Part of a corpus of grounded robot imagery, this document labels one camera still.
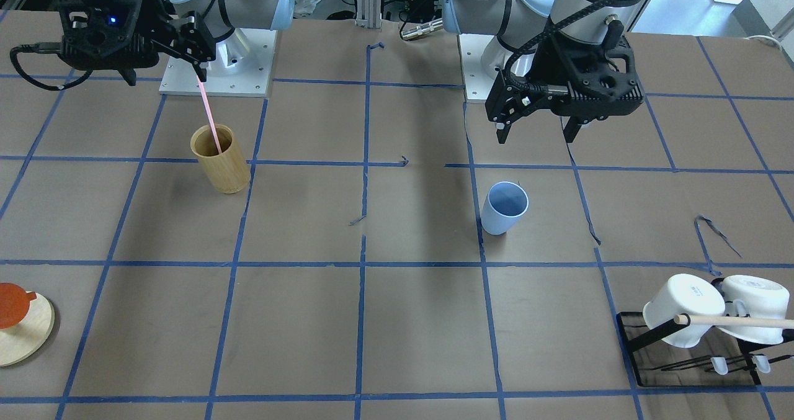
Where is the black power adapter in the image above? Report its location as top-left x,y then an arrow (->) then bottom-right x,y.
399,0 -> 440,24

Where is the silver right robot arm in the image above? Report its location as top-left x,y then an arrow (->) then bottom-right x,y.
54,0 -> 295,97

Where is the pink chopstick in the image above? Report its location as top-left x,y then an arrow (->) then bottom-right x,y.
196,76 -> 222,154

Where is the wooden rack rod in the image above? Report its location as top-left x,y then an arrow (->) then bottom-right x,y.
672,313 -> 794,329

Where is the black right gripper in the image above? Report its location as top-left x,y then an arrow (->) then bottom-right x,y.
58,0 -> 216,86

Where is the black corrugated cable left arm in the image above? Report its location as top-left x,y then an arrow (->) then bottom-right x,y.
503,0 -> 677,92

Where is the white mug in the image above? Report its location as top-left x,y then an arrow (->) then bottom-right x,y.
717,275 -> 790,346
643,274 -> 726,329

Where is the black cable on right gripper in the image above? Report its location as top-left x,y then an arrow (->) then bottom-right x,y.
9,43 -> 95,92

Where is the black mug rack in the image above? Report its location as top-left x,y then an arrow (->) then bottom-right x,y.
617,277 -> 792,387

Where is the round wooden board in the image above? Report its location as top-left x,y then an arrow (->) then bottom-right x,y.
1,293 -> 56,367

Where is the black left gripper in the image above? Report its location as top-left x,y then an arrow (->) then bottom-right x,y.
485,27 -> 643,144

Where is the bamboo cup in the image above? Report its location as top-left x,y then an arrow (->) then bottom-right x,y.
190,124 -> 250,194

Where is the orange round lid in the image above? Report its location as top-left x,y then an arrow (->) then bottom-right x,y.
1,282 -> 37,329

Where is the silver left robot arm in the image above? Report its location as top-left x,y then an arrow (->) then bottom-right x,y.
442,0 -> 646,144

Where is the silver cable connector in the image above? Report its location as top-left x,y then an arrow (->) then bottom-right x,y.
399,18 -> 444,42

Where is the light blue cup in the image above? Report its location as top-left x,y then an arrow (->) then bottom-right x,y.
480,181 -> 530,236

